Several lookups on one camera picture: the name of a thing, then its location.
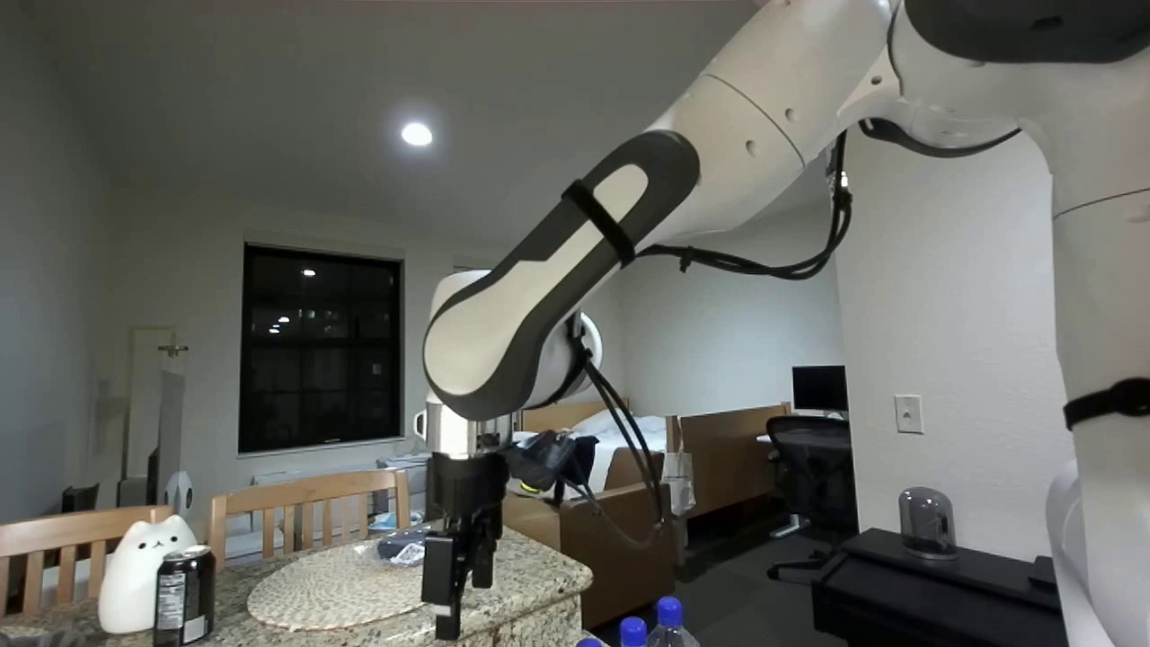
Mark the red-blue label water bottle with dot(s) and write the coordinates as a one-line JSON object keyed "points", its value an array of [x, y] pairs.
{"points": [[587, 643]]}

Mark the clear blue-capped water bottle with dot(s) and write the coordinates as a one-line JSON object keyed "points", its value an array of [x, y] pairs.
{"points": [[669, 614], [634, 632]]}

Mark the white cat-shaped jar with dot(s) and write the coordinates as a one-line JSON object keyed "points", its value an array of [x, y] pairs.
{"points": [[137, 577]]}

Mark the round ceiling light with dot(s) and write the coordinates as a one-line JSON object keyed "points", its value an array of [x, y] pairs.
{"points": [[417, 136]]}

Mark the small wall-mounted fixture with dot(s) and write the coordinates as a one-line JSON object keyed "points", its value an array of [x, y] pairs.
{"points": [[173, 349]]}

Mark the clear plastic bag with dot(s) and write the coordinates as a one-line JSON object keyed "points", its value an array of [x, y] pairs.
{"points": [[396, 552]]}

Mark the dark window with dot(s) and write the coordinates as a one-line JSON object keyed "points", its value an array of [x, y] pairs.
{"points": [[318, 345]]}

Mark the black equipment case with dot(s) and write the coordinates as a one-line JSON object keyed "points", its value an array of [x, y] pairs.
{"points": [[936, 587]]}

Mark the round woven placemat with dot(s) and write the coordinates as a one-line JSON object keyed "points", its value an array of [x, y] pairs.
{"points": [[335, 587]]}

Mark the black office chair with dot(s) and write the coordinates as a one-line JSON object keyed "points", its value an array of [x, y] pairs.
{"points": [[813, 468]]}

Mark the white wall outlet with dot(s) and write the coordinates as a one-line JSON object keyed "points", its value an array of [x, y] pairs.
{"points": [[906, 414]]}

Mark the white bedding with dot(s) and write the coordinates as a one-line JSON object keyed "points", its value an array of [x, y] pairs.
{"points": [[640, 432]]}

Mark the small dark box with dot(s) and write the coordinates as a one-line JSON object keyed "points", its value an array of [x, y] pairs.
{"points": [[82, 499]]}

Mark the black computer monitor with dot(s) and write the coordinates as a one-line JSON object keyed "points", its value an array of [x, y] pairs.
{"points": [[822, 389]]}

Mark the dark labelled can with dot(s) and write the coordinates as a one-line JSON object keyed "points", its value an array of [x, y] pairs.
{"points": [[185, 597]]}

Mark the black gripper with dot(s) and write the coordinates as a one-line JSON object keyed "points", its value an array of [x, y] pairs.
{"points": [[465, 492]]}

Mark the small white appliance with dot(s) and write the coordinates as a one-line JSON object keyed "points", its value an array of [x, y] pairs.
{"points": [[180, 494]]}

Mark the wooden slatted chair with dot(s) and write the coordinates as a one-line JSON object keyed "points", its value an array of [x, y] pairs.
{"points": [[312, 492], [75, 525]]}

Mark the wooden desk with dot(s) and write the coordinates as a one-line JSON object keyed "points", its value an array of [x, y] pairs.
{"points": [[740, 448]]}

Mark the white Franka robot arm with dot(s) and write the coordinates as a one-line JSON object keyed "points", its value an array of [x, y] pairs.
{"points": [[777, 120]]}

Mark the clear glass dome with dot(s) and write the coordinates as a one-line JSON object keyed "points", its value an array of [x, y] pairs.
{"points": [[924, 522]]}

